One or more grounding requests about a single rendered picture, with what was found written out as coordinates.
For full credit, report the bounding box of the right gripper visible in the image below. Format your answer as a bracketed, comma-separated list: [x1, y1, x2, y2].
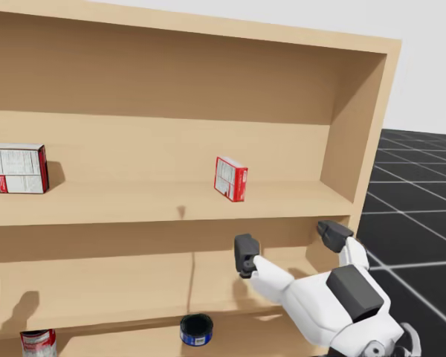
[233, 219, 404, 353]

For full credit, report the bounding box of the pale wooden shelf unit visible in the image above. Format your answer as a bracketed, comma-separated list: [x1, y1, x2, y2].
[0, 0, 403, 357]

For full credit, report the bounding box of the blue flat can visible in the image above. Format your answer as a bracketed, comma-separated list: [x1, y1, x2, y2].
[179, 313, 214, 347]

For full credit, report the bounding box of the red and white carton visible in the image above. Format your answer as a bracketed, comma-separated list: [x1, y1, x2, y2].
[0, 143, 50, 195]

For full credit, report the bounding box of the red and white can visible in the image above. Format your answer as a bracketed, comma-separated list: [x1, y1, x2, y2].
[19, 328, 57, 357]

